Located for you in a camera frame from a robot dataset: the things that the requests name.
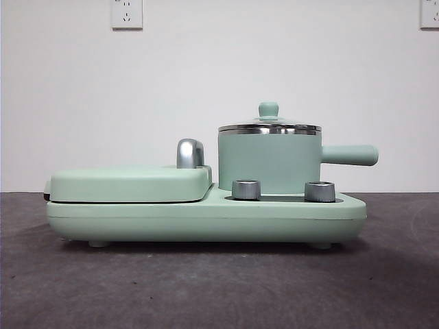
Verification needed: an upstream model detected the green steamer pot with handle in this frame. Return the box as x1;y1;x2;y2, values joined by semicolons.
217;127;379;193

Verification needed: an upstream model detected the green breakfast machine base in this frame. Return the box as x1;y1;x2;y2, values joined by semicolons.
45;183;367;248

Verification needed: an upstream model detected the white wall socket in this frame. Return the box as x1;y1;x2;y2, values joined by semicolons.
110;0;143;31
419;0;439;30

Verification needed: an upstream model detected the silver control knob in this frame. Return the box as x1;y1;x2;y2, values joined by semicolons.
231;179;261;200
304;180;336;202

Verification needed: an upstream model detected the glass lid with green knob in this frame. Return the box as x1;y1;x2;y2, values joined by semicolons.
218;101;322;130

